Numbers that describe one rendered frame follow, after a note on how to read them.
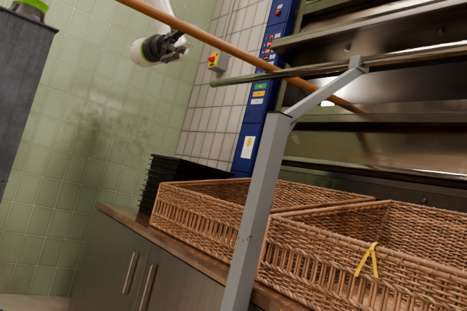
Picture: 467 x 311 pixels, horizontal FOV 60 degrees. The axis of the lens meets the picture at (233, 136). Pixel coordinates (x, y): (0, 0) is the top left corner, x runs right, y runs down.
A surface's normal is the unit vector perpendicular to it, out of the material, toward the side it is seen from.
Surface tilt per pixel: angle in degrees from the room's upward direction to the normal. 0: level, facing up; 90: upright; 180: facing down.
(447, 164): 70
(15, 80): 90
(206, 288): 90
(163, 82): 90
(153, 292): 90
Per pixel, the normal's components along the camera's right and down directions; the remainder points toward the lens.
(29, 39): 0.58, 0.04
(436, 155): -0.66, -0.59
